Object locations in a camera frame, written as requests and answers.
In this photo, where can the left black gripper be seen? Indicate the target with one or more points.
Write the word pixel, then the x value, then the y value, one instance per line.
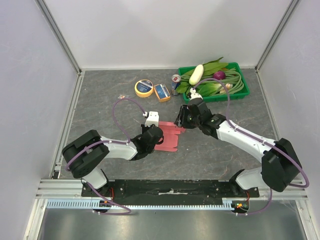
pixel 145 127

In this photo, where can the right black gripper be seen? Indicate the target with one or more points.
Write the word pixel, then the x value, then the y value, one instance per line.
pixel 184 118

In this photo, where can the pink cardboard box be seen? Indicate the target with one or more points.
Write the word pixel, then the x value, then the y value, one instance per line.
pixel 171 134

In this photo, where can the small clear plastic bag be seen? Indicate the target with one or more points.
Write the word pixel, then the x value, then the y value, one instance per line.
pixel 123 96

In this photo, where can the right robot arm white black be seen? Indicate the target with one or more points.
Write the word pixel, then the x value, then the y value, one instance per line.
pixel 279 164

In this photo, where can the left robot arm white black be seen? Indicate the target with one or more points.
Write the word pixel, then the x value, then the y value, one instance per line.
pixel 83 155

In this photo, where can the orange blue sponge block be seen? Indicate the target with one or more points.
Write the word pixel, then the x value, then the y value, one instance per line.
pixel 162 93

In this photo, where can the red blue drink can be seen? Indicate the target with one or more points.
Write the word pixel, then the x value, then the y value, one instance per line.
pixel 175 82

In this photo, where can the green leafy vegetable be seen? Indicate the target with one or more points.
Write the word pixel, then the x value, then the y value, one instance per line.
pixel 205 89

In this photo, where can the yellow tape roll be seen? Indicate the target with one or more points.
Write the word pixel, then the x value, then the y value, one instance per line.
pixel 144 88

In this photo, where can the white cucumber vegetable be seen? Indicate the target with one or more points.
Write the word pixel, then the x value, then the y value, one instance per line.
pixel 196 75

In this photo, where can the green plastic tray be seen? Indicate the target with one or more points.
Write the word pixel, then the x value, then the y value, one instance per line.
pixel 238 95

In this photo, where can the mushroom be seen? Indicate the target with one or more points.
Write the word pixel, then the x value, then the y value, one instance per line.
pixel 228 87

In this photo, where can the purple onion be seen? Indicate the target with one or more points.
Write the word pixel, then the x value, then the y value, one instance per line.
pixel 219 75

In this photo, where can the green long beans bundle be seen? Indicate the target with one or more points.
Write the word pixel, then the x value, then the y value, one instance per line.
pixel 232 77

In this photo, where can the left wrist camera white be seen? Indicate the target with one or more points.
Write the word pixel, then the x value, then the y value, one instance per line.
pixel 152 118

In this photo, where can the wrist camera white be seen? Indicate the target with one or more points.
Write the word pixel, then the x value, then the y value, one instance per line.
pixel 152 118
pixel 193 94

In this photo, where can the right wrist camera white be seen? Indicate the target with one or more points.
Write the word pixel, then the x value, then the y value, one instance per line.
pixel 193 94

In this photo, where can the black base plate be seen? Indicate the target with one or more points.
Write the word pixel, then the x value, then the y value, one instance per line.
pixel 173 192

